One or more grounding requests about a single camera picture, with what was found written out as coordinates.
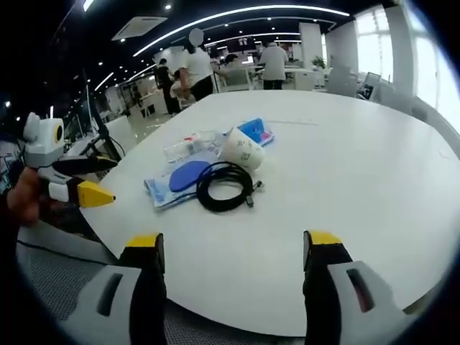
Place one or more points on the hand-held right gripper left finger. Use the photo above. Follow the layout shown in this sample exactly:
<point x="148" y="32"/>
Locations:
<point x="118" y="287"/>

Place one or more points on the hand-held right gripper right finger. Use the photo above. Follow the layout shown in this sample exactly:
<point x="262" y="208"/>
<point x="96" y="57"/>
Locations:
<point x="355" y="291"/>

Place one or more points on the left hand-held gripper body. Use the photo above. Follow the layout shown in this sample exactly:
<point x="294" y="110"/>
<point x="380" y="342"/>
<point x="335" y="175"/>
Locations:
<point x="42" y="143"/>

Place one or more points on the clear plastic bag blue print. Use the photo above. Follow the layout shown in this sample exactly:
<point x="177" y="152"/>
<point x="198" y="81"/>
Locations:
<point x="169" y="190"/>

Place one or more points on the blue round disc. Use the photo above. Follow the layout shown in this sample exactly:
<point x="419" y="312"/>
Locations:
<point x="188" y="176"/>

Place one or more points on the white paper cup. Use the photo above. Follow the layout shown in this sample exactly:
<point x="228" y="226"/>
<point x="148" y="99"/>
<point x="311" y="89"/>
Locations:
<point x="244" y="151"/>

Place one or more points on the blue tissue packet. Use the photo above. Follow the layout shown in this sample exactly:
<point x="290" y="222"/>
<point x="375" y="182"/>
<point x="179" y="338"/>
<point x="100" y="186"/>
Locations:
<point x="257" y="130"/>

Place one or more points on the person's left hand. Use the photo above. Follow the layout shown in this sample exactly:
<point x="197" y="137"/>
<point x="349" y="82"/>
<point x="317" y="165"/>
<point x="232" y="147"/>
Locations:
<point x="22" y="196"/>

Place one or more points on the white table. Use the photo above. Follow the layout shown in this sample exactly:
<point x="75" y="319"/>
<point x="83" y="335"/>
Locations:
<point x="316" y="187"/>

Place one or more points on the ceiling air conditioner vent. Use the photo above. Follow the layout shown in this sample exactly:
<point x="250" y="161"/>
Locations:
<point x="138" y="28"/>

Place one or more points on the white office chair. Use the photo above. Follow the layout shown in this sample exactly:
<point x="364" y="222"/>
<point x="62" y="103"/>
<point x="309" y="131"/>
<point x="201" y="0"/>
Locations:
<point x="237" y="79"/>

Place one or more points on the potted green plant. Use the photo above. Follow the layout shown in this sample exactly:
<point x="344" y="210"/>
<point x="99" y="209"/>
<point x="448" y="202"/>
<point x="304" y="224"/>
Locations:
<point x="319" y="62"/>

